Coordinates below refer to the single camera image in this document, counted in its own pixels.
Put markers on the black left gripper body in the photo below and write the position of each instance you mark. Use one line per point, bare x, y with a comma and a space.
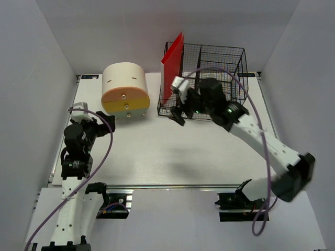
93, 130

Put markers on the round white drawer cabinet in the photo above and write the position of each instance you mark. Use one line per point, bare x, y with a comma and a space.
124, 90

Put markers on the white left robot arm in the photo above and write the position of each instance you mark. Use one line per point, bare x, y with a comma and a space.
81, 199

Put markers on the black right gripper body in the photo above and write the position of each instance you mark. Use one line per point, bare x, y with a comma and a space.
193, 104

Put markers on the red folder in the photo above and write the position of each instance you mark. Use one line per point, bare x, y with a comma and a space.
170, 67

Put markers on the black table corner label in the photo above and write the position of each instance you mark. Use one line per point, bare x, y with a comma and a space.
89, 76

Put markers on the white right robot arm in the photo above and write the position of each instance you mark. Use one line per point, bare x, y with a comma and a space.
293, 171

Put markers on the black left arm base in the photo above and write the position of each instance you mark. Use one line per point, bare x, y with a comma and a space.
116, 202

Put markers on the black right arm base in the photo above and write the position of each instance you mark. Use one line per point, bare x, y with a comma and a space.
242, 206

